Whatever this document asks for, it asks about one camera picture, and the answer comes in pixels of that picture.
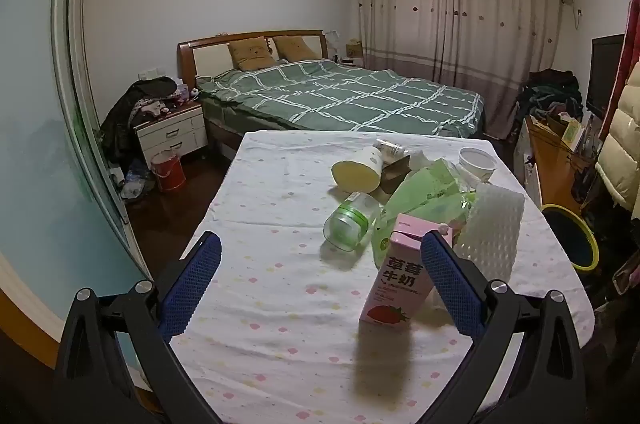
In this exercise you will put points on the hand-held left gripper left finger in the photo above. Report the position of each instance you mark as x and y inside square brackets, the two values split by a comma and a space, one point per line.
[192, 289]

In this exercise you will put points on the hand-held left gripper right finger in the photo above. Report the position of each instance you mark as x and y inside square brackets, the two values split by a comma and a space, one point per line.
[450, 284]

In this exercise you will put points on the pink milk carton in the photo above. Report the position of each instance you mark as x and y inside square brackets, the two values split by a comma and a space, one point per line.
[395, 284]

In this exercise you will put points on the green plastic bag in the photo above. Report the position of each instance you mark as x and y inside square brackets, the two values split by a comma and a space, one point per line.
[425, 194]

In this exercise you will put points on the clear bottle with green label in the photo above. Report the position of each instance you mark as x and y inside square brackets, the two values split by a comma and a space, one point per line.
[350, 219]

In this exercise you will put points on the small brown cardboard box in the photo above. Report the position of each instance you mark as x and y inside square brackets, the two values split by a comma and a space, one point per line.
[392, 176]

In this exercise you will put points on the white paper cup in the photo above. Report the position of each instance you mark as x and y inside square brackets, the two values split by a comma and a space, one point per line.
[477, 161]

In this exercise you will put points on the black bin with yellow rim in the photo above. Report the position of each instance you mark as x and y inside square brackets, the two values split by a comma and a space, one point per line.
[570, 239]

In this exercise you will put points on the white cylindrical tub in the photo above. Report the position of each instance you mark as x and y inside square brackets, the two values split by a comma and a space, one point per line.
[362, 163]

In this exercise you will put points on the white spotted tablecloth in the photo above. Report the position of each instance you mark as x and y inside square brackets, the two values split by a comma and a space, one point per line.
[280, 254]

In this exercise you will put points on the red bucket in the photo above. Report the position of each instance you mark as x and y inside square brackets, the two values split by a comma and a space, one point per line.
[167, 174]

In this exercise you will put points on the crumpled plastic bag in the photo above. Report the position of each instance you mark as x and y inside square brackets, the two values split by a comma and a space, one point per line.
[135, 184]

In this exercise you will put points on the wooden cabinet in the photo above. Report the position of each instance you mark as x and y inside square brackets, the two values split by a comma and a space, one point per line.
[550, 174]

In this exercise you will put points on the white nightstand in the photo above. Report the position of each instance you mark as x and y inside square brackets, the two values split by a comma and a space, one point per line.
[172, 136]

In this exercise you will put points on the heap of dark clothes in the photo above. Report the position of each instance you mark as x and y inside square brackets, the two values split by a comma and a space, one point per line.
[120, 113]

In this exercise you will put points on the pile of clothes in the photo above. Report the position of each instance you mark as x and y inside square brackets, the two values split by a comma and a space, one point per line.
[550, 96]

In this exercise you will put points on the sliding wardrobe door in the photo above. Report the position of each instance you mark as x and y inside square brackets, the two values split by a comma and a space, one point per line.
[40, 128]

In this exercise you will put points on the green checked duvet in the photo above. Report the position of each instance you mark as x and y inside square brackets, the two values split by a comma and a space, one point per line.
[325, 93]

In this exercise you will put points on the wooden bed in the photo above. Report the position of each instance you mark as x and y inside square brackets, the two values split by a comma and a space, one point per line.
[210, 53]

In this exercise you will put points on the brown pillow with face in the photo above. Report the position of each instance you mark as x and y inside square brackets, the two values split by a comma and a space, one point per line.
[252, 53]

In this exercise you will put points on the pink and white curtain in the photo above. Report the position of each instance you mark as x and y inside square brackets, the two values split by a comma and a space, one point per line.
[450, 28]

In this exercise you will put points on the black television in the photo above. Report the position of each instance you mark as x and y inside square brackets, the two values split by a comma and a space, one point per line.
[604, 73]

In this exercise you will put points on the plain brown pillow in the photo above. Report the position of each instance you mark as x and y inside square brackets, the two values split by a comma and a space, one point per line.
[295, 47]

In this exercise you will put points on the white wall socket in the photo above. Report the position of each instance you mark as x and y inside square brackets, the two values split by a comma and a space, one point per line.
[151, 74]

